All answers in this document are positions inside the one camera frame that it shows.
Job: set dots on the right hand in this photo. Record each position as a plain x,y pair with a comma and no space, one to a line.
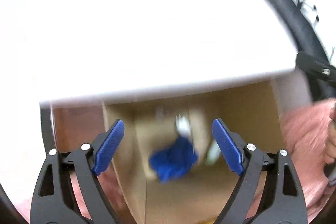
329,153

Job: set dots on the white charger plug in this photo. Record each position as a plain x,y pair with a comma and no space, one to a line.
183,126

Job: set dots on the blue cloth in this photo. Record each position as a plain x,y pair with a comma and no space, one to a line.
174,161

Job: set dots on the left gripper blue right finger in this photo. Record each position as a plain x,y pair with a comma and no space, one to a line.
231,146

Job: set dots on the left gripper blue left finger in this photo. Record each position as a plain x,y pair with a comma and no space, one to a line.
105,145

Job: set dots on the teal cosmetic tube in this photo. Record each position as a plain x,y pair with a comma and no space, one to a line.
213,154

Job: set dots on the cardboard box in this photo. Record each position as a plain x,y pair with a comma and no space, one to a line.
132,186

